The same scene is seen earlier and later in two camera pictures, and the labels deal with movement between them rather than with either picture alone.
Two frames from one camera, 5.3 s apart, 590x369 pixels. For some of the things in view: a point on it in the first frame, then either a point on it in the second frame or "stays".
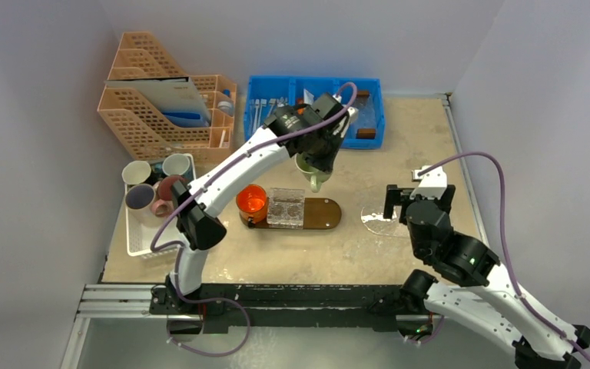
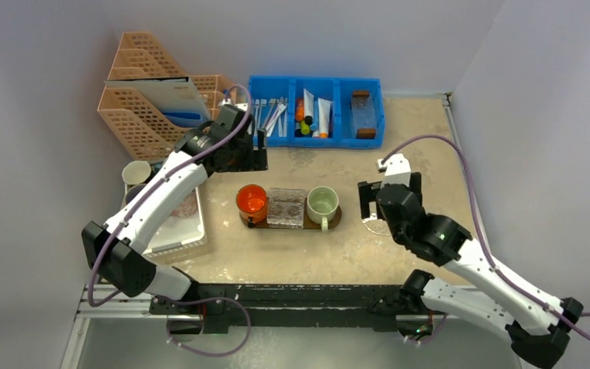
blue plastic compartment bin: [264, 94] stays
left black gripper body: [323, 154] -> [243, 157]
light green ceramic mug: [316, 176] -> [322, 204]
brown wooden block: [366, 133] stays
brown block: [366, 113] stays
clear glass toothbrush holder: [286, 208] stays
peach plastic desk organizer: [149, 135] stays
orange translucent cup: [252, 202] stays
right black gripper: [404, 192] -> [376, 191]
